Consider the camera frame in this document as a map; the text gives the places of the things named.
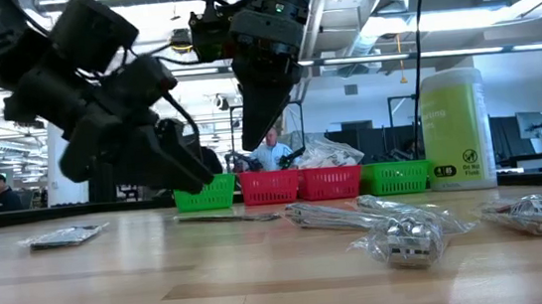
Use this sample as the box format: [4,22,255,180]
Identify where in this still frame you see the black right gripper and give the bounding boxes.
[223,0,325,154]

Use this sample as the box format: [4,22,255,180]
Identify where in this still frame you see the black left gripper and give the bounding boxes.
[0,48,217,213]

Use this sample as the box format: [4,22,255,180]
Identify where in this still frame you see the vanity pack plastic bag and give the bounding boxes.
[295,140,367,173]
[305,131,351,155]

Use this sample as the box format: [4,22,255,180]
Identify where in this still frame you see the black comb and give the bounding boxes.
[15,221,112,254]
[173,205,283,231]

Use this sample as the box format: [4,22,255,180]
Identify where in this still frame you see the nail clipper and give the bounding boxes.
[279,193,387,240]
[353,183,480,244]
[470,192,542,244]
[344,210,452,276]

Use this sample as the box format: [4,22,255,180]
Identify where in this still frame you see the green plastic mesh basket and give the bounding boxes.
[357,157,434,199]
[172,172,239,214]

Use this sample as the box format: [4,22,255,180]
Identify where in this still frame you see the red plastic mesh basket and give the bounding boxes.
[237,166,303,209]
[295,162,366,205]

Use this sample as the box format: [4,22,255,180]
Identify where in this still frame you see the black room divider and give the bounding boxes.
[323,106,525,178]

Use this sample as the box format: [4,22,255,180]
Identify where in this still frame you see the green disinfecting wipes canister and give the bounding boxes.
[416,65,500,196]

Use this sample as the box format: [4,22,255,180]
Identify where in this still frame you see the background monitor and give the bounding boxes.
[514,109,542,143]

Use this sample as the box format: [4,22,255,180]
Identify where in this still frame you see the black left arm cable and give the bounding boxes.
[130,39,203,146]

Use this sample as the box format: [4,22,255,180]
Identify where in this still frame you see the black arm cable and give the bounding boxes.
[130,39,203,146]
[398,0,447,159]

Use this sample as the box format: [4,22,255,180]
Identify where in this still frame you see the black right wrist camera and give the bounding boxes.
[186,5,239,65]

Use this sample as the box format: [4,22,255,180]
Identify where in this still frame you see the yellow hanging cord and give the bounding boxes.
[392,33,409,85]

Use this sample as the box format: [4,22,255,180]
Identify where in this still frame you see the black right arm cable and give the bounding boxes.
[398,0,447,159]

